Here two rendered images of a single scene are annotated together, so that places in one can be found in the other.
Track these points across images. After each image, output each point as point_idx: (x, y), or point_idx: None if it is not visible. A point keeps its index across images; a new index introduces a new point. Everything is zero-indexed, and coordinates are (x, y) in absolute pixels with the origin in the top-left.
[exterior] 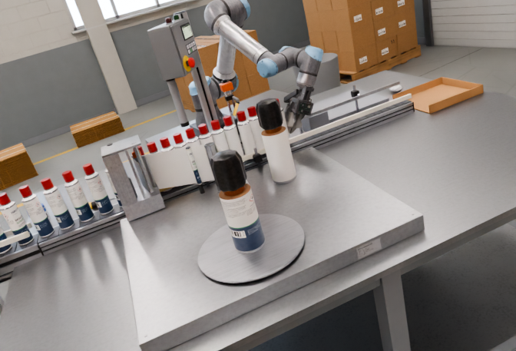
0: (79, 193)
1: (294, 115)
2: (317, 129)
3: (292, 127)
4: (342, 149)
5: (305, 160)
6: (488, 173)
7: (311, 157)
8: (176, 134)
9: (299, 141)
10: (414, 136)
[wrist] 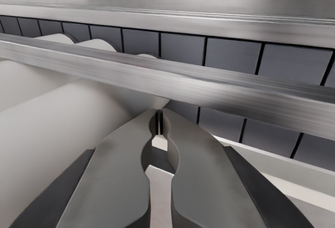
0: None
1: (173, 201)
2: (322, 206)
3: (164, 132)
4: (332, 217)
5: (151, 214)
6: None
7: (170, 221)
8: None
9: (209, 114)
10: None
